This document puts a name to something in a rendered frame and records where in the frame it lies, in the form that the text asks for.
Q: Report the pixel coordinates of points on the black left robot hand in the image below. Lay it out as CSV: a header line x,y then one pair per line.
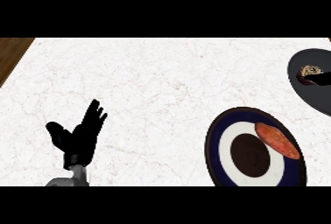
x,y
81,143

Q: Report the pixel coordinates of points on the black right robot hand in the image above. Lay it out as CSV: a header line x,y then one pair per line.
x,y
322,78

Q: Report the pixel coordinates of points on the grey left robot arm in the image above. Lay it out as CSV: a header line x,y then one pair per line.
x,y
78,176

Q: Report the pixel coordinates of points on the blue and white plate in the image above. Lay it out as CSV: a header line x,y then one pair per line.
x,y
228,145

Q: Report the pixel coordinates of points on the orange sweet potato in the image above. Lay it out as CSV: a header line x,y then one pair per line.
x,y
275,140

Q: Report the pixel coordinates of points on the brown cupcake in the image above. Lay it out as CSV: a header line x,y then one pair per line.
x,y
309,70

